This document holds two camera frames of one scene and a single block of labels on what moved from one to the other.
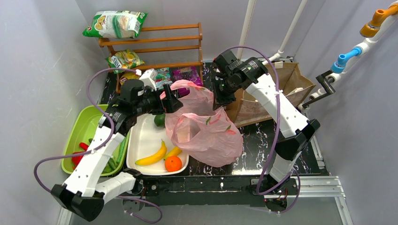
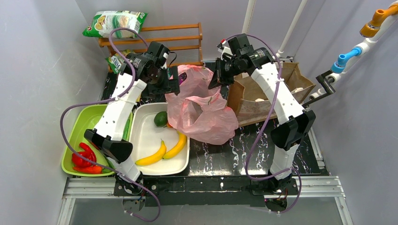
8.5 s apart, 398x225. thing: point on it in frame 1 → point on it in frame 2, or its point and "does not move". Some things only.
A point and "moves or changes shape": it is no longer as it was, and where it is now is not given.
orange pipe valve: [371, 28] does not move
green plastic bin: [82, 121] does not move
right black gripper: [222, 94] → [218, 76]
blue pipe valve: [338, 67] does not move
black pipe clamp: [324, 82] does not move
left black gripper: [164, 101] → [169, 86]
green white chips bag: [116, 24] does not move
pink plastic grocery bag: [206, 136] moves or changes shape
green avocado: [159, 120] does not move
